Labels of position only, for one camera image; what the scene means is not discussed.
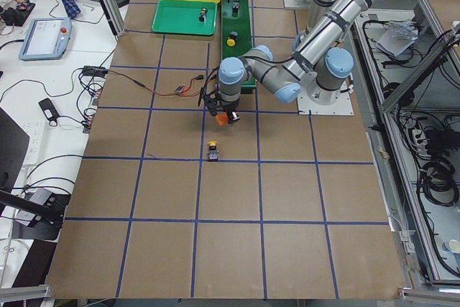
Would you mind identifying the black power adapter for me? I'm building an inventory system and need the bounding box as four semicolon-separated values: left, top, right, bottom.
38;98;60;122

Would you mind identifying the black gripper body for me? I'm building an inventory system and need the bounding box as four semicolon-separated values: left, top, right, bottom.
199;83;239;116

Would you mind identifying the green conveyor belt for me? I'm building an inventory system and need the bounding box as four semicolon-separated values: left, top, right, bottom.
218;0;259;94

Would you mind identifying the blue plaid cloth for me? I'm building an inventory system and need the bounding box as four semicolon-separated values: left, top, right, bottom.
61;0;81;19

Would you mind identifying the black cable bundle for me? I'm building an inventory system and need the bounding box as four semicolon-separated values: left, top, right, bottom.
418;157;460;207

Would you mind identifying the red black wire harness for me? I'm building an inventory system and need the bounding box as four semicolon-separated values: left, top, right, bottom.
106;70;219;98

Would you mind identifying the white power strip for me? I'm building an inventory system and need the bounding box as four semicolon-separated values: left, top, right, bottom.
23;121;45;165

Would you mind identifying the green plastic tray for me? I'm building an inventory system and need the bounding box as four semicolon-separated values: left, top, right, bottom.
152;0;218;36

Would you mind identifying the crumpled white paper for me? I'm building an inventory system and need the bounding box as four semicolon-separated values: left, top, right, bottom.
375;19;418;58

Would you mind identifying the green push button switch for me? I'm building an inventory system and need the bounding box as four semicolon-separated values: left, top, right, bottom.
198;7;208;22

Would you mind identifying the orange cylinder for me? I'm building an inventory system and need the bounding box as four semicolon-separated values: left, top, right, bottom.
216;112;229;127

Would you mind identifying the yellow push button switch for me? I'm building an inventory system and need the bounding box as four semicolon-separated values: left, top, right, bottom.
226;31;239;47

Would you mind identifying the blue teach pendant near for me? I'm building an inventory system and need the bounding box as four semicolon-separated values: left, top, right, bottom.
19;17;72;61

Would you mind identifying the small black controller board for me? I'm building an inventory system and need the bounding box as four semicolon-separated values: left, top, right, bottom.
81;65;108;78

